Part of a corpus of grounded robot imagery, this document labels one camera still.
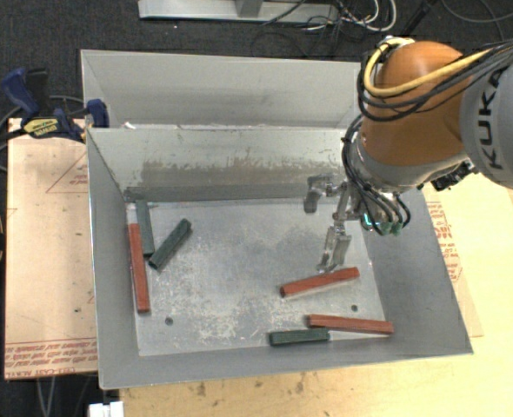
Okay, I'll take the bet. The grey metal bin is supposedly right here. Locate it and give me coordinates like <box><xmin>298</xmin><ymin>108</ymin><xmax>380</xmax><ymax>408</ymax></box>
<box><xmin>80</xmin><ymin>49</ymin><xmax>475</xmax><ymax>391</ymax></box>

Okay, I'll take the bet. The red-brown flat block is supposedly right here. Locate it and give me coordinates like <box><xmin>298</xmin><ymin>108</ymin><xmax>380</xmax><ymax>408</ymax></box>
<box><xmin>304</xmin><ymin>313</ymin><xmax>396</xmax><ymax>336</ymax></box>
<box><xmin>127</xmin><ymin>222</ymin><xmax>152</xmax><ymax>315</ymax></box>
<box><xmin>278</xmin><ymin>266</ymin><xmax>362</xmax><ymax>301</ymax></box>

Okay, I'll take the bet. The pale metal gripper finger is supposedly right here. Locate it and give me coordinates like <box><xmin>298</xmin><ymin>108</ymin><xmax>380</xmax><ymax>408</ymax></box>
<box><xmin>316</xmin><ymin>226</ymin><xmax>339</xmax><ymax>274</ymax></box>
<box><xmin>329</xmin><ymin>234</ymin><xmax>353</xmax><ymax>273</ymax></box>

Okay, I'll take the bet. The dark green flat block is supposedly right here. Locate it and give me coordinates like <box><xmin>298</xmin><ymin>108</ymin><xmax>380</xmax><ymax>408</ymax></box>
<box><xmin>147</xmin><ymin>217</ymin><xmax>194</xmax><ymax>274</ymax></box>
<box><xmin>268</xmin><ymin>328</ymin><xmax>331</xmax><ymax>348</ymax></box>
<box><xmin>134</xmin><ymin>199</ymin><xmax>157</xmax><ymax>258</ymax></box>

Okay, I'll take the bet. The brown cardboard board red print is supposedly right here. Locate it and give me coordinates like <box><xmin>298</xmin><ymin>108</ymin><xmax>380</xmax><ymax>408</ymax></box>
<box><xmin>3</xmin><ymin>117</ymin><xmax>486</xmax><ymax>381</ymax></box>

